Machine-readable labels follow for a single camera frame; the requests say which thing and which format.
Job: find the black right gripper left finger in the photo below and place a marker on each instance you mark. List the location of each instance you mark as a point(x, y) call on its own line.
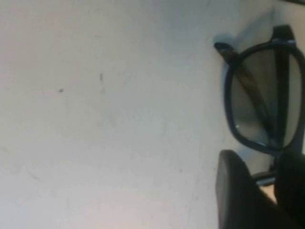
point(236, 195)

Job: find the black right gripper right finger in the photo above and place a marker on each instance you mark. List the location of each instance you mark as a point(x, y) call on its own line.
point(293, 186)

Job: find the black framed glasses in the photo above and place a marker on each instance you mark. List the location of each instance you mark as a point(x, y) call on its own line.
point(281, 95)

